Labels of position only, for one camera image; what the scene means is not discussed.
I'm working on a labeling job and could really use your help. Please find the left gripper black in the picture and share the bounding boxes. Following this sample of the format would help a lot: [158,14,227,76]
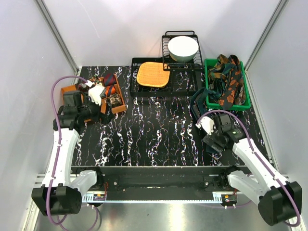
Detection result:
[78,92,114,125]

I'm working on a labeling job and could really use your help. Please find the dark green tie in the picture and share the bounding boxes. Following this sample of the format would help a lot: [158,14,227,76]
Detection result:
[190,87,223,154]

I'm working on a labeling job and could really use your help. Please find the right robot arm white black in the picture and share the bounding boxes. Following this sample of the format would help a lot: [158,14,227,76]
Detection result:
[196,110,303,228]

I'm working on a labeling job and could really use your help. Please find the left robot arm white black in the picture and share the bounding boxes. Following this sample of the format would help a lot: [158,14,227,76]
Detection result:
[31,89,114,217]

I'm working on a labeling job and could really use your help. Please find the rolled beige patterned tie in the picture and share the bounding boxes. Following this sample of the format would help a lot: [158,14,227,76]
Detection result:
[109,93,123,108]

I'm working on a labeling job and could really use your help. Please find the orange wooden divided box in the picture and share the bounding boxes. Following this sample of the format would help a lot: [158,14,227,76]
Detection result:
[61,73,127,114]

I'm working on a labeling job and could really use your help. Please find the rolled navy orange striped tie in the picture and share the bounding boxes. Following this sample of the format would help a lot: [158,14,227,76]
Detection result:
[105,84,120,97]

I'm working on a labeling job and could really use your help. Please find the rolled maroon striped tie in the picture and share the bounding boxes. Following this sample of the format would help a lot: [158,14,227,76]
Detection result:
[103,74,117,87]

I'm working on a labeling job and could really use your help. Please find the rolled dark floral tie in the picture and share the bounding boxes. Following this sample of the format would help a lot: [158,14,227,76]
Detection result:
[75,83,90,92]

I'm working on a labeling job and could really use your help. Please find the rolled colourful floral tie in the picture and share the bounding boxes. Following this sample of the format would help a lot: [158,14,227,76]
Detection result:
[89,77,104,87]

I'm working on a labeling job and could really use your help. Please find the navy tie orange flowers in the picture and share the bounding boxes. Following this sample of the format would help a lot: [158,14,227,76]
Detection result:
[218,55,245,110]

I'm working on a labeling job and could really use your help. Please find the green plastic bin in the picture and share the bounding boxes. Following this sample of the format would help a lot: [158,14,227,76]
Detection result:
[204,54,251,111]

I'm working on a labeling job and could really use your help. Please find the orange woven pot holder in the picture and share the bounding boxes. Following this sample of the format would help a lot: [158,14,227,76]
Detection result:
[136,62,170,88]

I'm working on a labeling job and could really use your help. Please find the brown teal patterned tie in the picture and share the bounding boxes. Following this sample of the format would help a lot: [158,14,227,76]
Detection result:
[207,54,233,93]

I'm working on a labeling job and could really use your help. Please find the white bowl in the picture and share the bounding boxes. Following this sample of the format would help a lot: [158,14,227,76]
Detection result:
[167,36,199,63]

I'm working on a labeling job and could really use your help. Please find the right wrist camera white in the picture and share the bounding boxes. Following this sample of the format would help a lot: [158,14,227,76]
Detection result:
[196,116,215,134]

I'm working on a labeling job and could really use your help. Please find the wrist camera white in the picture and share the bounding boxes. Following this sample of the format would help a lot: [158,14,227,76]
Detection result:
[86,80,106,105]
[196,116,215,134]

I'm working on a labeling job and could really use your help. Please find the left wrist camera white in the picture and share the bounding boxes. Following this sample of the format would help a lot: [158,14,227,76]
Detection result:
[86,80,106,105]

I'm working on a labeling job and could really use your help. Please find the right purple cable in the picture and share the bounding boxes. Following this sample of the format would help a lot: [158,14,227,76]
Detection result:
[196,109,302,228]

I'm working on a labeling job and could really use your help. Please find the purple cable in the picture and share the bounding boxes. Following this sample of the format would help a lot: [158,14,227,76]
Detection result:
[47,75,102,231]
[196,109,302,228]

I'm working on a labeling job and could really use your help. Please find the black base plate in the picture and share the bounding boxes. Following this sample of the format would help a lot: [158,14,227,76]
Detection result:
[71,166,235,203]

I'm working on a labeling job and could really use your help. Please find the black wire dish rack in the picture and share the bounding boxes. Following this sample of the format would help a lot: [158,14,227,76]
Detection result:
[161,30,203,71]

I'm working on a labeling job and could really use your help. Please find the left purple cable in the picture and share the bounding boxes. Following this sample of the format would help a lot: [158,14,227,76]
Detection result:
[47,75,102,231]

